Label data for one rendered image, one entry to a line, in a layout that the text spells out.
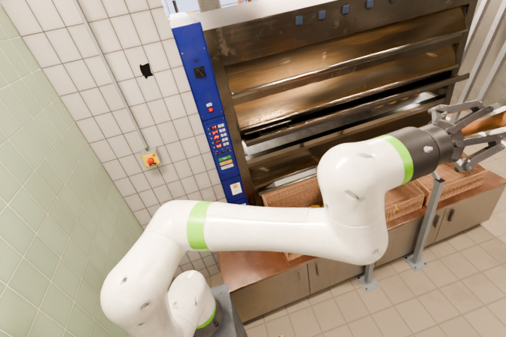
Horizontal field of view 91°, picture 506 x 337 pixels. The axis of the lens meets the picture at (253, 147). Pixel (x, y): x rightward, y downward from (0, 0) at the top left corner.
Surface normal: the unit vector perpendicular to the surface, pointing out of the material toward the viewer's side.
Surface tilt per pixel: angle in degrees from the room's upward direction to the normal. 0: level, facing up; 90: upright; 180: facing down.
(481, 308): 0
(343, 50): 70
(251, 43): 90
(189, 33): 90
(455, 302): 0
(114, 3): 90
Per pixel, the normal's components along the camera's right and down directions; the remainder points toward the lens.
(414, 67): 0.20, 0.17
